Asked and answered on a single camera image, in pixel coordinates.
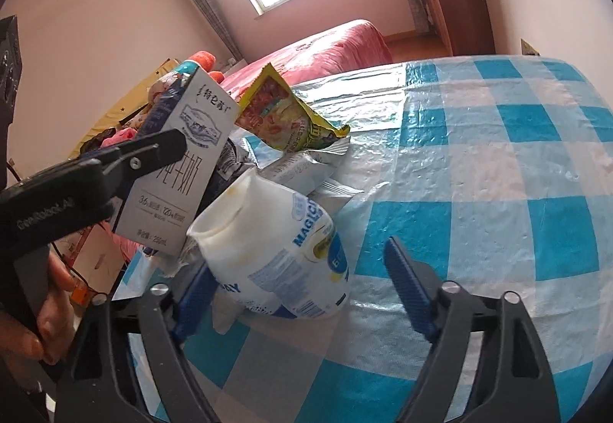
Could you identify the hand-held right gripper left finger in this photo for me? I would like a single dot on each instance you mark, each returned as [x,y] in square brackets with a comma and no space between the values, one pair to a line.
[191,308]

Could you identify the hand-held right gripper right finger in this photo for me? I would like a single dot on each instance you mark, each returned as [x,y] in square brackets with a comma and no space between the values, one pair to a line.
[407,289]

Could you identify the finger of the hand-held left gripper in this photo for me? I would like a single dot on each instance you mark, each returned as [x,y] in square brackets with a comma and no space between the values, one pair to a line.
[143,155]

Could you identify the white and blue milk carton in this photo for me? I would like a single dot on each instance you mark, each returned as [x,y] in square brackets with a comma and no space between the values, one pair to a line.
[191,116]

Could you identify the white plastic bottle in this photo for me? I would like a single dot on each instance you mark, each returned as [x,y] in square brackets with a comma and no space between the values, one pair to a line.
[287,260]

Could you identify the silver foil packet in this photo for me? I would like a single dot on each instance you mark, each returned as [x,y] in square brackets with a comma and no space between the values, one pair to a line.
[306,164]

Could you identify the person's left hand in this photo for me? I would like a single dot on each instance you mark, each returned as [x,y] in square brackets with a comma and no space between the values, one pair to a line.
[57,308]

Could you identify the pink printed pillow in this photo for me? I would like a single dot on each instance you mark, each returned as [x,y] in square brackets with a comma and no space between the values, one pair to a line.
[119,135]

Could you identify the yellow headboard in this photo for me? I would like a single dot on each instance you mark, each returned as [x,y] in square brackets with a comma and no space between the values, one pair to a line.
[119,102]

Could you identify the dark foil wrapper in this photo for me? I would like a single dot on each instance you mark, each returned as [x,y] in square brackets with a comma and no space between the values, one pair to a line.
[230,164]

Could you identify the small silver foil wrapper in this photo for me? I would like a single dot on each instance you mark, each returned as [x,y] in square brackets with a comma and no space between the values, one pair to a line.
[335,194]

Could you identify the yellow snack packet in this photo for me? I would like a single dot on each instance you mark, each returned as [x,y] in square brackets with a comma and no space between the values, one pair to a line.
[277,111]

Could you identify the blue checked plastic tablecloth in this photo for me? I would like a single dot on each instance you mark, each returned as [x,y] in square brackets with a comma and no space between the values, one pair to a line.
[479,164]

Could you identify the bed with pink blanket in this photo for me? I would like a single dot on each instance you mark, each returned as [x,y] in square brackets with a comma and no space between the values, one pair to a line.
[335,49]

